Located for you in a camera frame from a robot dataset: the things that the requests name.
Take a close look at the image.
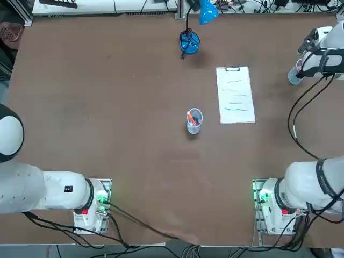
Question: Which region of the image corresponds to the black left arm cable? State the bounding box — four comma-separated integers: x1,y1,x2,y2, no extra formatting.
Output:
23,211,135,249

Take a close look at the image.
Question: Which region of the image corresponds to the pink perforated plastic basket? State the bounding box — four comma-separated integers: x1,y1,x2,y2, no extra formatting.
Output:
0,22,24,44

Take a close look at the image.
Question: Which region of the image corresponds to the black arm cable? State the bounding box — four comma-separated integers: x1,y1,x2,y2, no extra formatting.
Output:
286,72,337,162
23,211,135,249

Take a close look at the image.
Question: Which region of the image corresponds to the black lamp power cable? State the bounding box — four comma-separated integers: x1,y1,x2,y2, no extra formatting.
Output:
179,28,201,61

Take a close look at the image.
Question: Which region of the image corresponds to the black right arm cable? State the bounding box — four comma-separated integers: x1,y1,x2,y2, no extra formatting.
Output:
286,72,337,162

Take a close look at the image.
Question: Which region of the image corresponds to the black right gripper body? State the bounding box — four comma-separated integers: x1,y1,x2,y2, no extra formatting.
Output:
305,28,319,46

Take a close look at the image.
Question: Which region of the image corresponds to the aluminium frame post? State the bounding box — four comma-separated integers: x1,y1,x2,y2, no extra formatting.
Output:
175,0,189,20

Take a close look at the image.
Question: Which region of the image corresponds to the clear plastic pen cup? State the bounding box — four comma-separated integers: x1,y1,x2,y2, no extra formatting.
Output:
288,59,306,85
186,107,204,134

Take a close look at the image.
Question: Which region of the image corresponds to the black cable across table edge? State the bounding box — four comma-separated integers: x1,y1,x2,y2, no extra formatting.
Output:
106,200,199,247

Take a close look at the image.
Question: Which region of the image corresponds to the wooden clipboard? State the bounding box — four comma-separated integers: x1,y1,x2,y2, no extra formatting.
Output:
216,66,256,124

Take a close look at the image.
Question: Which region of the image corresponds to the blue desk lamp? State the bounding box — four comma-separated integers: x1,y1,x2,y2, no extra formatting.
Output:
178,0,219,57

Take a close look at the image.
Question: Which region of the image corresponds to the white paper sheet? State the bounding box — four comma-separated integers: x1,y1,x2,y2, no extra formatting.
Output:
217,68,255,123

